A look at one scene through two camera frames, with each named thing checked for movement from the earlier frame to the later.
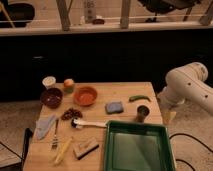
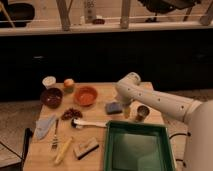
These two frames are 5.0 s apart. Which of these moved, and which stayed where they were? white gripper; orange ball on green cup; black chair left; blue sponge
Moved: white gripper
Stayed: black chair left; blue sponge; orange ball on green cup
